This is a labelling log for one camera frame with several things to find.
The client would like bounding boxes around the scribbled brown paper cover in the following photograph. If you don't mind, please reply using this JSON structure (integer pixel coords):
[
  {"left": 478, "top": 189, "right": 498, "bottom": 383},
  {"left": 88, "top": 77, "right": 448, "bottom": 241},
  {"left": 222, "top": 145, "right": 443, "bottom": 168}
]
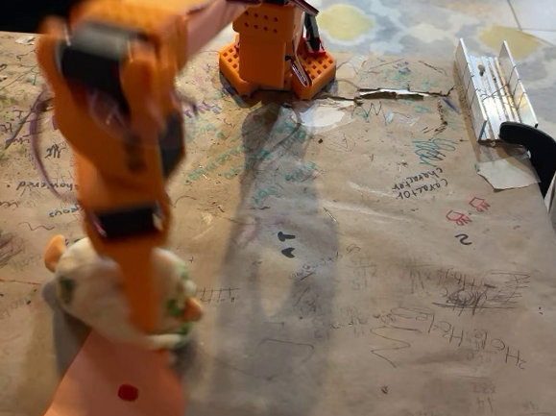
[{"left": 0, "top": 24, "right": 556, "bottom": 416}]

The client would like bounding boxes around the torn tape piece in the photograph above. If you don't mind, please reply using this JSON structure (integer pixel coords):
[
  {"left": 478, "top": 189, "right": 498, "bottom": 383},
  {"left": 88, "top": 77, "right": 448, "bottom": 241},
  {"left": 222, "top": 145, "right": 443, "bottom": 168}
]
[{"left": 471, "top": 153, "right": 544, "bottom": 194}]

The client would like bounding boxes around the black red table clamp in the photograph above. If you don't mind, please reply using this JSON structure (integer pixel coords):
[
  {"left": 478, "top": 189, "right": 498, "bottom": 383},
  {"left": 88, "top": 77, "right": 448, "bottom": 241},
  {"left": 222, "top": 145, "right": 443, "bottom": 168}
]
[{"left": 300, "top": 7, "right": 331, "bottom": 62}]

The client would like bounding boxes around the aluminium channel rail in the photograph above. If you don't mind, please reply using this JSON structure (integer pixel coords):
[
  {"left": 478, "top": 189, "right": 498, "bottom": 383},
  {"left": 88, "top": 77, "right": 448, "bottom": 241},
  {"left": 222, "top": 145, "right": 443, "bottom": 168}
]
[{"left": 447, "top": 37, "right": 545, "bottom": 148}]

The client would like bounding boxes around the pink paper sheet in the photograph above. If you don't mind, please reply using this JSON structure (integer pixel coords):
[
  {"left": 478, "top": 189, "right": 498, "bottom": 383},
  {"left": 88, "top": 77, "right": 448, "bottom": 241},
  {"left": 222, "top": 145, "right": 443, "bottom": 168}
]
[{"left": 39, "top": 327, "right": 195, "bottom": 416}]

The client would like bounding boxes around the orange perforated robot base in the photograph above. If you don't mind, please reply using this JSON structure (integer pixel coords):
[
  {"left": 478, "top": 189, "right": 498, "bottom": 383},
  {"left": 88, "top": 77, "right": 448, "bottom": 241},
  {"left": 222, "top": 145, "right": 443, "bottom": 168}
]
[{"left": 215, "top": 41, "right": 339, "bottom": 104}]

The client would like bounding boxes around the white patterned plush toy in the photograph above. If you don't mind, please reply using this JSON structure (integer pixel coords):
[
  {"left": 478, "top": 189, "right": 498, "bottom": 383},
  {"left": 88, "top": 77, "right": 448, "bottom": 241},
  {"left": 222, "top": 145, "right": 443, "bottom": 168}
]
[{"left": 37, "top": 232, "right": 209, "bottom": 355}]

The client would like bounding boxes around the black curved bracket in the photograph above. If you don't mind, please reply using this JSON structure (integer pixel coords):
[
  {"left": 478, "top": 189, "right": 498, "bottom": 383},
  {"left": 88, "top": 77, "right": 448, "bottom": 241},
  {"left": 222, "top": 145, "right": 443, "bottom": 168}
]
[{"left": 493, "top": 120, "right": 556, "bottom": 200}]

